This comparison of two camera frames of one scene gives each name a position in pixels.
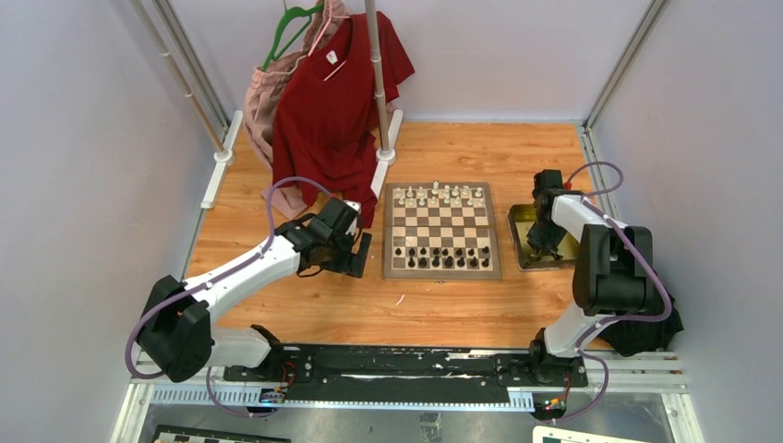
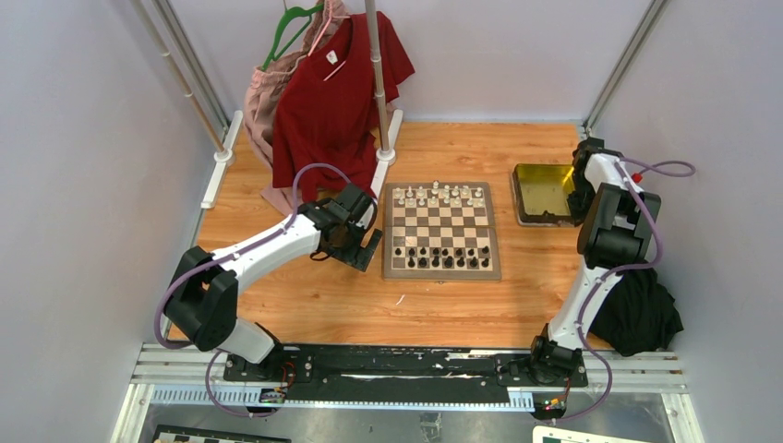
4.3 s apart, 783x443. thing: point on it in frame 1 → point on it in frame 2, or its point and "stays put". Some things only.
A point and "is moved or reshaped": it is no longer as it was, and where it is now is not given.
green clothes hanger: [288, 14] stays put
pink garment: [261, 101] stays put
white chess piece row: [437, 196] stays put
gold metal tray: [522, 218] is moved or reshaped
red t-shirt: [326, 125] stays put
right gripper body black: [546, 235] → [581, 199]
